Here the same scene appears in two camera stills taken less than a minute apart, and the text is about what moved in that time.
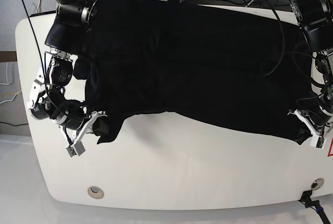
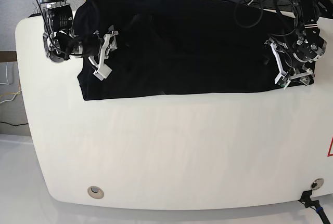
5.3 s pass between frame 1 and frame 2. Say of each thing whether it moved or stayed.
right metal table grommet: stayed
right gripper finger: moved
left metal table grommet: stayed
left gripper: moved
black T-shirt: moved
